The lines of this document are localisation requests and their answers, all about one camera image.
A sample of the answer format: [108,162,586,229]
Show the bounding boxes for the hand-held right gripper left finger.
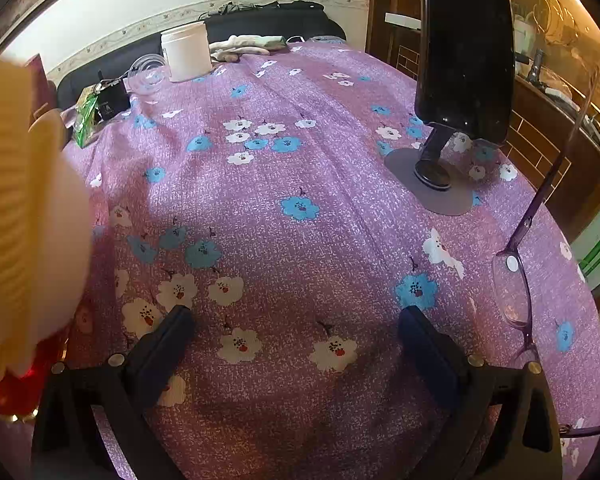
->
[30,304,197,480]

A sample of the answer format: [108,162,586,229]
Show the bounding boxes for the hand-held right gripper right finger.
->
[397,305,563,480]

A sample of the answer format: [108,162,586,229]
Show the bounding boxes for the red glass plate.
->
[0,327,72,422]

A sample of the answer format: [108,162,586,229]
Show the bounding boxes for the cream ribbed plastic bowl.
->
[0,52,66,381]

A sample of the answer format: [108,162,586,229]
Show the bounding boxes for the purple eyeglasses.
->
[491,67,600,441]

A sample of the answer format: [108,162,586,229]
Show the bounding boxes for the purple floral tablecloth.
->
[30,40,600,480]

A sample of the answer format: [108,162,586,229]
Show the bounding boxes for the grey phone stand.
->
[384,125,476,217]

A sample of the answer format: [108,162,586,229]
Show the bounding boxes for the green snack packet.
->
[72,85,102,149]

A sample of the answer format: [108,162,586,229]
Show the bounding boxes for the small black box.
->
[94,77,131,121]

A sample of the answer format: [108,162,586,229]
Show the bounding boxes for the brown wooden shelf unit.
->
[365,0,600,241]

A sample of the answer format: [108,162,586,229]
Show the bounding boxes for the clear glass bowl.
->
[127,55,169,96]

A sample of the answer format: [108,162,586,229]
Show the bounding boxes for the white plastic jar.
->
[160,22,214,83]

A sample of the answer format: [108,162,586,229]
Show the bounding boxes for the white gloves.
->
[209,34,287,64]

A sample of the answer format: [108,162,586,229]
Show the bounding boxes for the black phone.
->
[414,0,515,147]

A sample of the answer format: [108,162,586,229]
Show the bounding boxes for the black sofa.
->
[55,7,348,111]

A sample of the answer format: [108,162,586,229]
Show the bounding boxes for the dark clothes pile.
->
[205,0,326,17]

